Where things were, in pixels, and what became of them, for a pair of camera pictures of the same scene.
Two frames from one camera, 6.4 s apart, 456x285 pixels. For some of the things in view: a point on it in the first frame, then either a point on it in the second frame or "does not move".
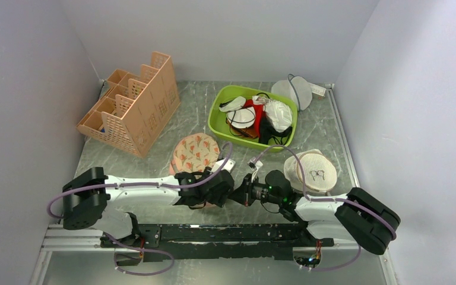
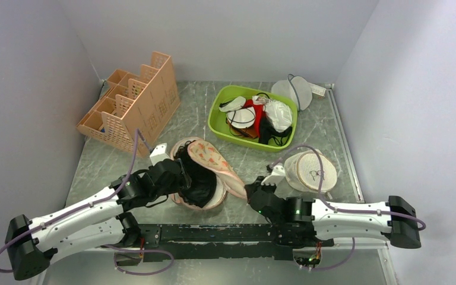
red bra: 259,113 does not move
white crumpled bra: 279,114 does not move
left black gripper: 220,199 to 181,181
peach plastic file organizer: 135,110 does not move
